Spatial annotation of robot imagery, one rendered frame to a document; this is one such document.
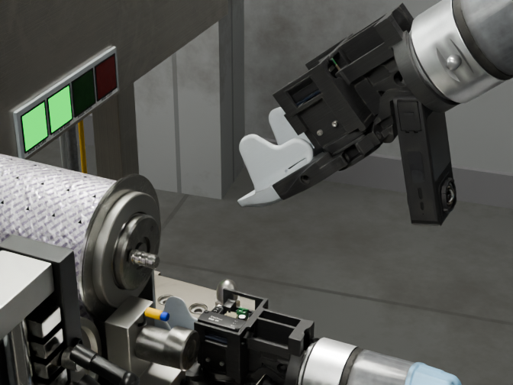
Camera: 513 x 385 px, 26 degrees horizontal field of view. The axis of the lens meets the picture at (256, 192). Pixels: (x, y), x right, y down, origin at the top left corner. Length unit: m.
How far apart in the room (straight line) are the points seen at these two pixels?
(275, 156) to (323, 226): 2.65
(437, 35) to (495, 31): 0.04
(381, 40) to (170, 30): 0.98
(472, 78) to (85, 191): 0.42
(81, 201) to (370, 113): 0.32
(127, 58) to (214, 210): 1.97
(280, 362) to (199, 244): 2.32
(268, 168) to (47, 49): 0.66
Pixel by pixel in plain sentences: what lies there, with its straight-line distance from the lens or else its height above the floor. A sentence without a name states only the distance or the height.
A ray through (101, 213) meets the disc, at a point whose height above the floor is 1.31.
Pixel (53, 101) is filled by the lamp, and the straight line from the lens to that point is 1.53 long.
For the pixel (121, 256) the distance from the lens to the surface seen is 1.06.
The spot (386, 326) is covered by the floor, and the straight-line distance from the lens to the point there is 3.12.
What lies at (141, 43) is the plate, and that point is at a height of 1.19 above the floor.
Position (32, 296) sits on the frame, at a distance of 0.72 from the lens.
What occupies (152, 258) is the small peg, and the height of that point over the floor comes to 1.26.
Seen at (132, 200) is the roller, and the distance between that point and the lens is 1.07.
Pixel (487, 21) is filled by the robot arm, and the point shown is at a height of 1.56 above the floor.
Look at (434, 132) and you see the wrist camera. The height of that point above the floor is 1.45.
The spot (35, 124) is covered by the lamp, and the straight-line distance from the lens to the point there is 1.51.
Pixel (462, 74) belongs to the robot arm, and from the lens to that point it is 0.81.
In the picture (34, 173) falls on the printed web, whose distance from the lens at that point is 1.11.
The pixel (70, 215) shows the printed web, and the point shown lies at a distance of 1.06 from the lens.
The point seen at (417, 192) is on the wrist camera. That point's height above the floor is 1.41.
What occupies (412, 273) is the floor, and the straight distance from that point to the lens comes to 3.35.
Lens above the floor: 1.83
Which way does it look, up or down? 29 degrees down
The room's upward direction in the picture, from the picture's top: straight up
